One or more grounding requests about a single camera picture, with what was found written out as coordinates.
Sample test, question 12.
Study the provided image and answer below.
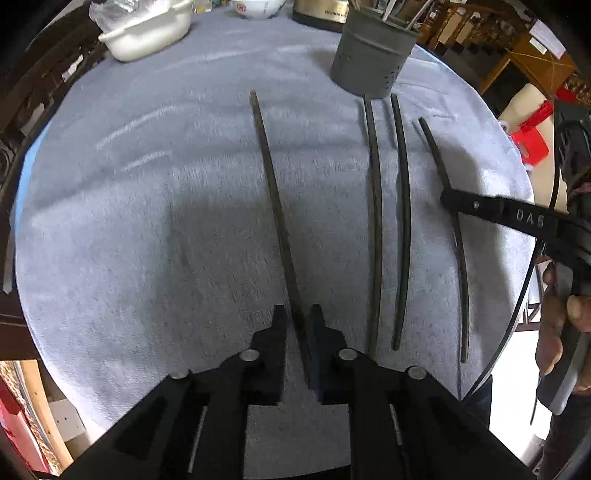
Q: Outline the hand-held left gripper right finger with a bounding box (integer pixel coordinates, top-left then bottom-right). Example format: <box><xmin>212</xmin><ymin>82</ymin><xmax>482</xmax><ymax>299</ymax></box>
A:
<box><xmin>305</xmin><ymin>304</ymin><xmax>537</xmax><ymax>480</ymax></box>

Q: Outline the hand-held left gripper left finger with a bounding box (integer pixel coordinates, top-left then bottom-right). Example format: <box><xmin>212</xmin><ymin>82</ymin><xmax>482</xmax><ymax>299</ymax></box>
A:
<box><xmin>60</xmin><ymin>305</ymin><xmax>289</xmax><ymax>480</ymax></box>

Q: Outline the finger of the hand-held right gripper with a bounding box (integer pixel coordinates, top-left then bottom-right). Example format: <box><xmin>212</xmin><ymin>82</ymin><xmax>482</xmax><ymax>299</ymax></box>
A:
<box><xmin>440</xmin><ymin>186</ymin><xmax>572</xmax><ymax>238</ymax></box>

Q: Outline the grey perforated utensil holder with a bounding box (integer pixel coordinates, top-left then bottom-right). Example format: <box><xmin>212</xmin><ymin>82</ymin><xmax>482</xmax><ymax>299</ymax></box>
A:
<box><xmin>330</xmin><ymin>6</ymin><xmax>422</xmax><ymax>100</ymax></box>

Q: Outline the person's right hand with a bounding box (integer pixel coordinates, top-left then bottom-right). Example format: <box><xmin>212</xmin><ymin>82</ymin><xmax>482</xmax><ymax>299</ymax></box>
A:
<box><xmin>536</xmin><ymin>263</ymin><xmax>591</xmax><ymax>377</ymax></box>

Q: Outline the red plastic child chair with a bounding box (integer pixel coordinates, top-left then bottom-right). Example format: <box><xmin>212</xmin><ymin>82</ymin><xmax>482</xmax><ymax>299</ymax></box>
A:
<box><xmin>510</xmin><ymin>124</ymin><xmax>552</xmax><ymax>167</ymax></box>

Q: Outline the red tassel ornament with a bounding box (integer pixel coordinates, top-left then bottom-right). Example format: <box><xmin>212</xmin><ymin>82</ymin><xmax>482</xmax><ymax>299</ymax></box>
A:
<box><xmin>519</xmin><ymin>99</ymin><xmax>552</xmax><ymax>132</ymax></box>

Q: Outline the cream chair back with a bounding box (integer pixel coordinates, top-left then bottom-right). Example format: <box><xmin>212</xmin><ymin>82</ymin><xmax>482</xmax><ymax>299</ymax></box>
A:
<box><xmin>501</xmin><ymin>83</ymin><xmax>555</xmax><ymax>134</ymax></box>

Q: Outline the wooden pillar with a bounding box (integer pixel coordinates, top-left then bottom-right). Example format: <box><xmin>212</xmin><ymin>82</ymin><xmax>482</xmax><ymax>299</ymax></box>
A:
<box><xmin>480</xmin><ymin>32</ymin><xmax>578</xmax><ymax>97</ymax></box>

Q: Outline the grey tablecloth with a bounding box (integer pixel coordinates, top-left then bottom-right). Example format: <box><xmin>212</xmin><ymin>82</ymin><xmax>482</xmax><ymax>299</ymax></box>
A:
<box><xmin>14</xmin><ymin>0</ymin><xmax>536</xmax><ymax>480</ymax></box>

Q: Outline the wooden stair railing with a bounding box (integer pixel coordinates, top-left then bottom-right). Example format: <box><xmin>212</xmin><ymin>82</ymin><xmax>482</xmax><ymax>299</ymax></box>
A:
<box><xmin>416</xmin><ymin>0</ymin><xmax>518</xmax><ymax>56</ymax></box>

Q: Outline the gold electric kettle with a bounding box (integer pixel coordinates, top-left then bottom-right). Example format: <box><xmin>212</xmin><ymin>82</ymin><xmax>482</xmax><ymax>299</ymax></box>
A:
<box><xmin>292</xmin><ymin>0</ymin><xmax>352</xmax><ymax>33</ymax></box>

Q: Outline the white bowl red emblem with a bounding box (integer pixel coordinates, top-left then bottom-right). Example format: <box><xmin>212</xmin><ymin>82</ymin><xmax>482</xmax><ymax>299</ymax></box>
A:
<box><xmin>231</xmin><ymin>0</ymin><xmax>287</xmax><ymax>21</ymax></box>

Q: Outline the white plastic basin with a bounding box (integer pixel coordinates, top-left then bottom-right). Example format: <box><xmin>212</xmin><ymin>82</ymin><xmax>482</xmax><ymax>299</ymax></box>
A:
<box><xmin>98</xmin><ymin>0</ymin><xmax>192</xmax><ymax>63</ymax></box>

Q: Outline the clear plastic bag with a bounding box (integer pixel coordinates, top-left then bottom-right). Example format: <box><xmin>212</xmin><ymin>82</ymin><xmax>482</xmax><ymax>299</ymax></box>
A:
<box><xmin>89</xmin><ymin>0</ymin><xmax>185</xmax><ymax>35</ymax></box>

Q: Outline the black cable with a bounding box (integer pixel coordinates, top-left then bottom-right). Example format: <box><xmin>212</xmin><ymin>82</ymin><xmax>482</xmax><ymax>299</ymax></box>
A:
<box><xmin>458</xmin><ymin>124</ymin><xmax>568</xmax><ymax>404</ymax></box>

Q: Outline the pink wall calendar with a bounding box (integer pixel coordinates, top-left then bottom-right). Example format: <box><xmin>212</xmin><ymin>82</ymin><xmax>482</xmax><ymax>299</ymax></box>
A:
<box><xmin>529</xmin><ymin>21</ymin><xmax>566</xmax><ymax>58</ymax></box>

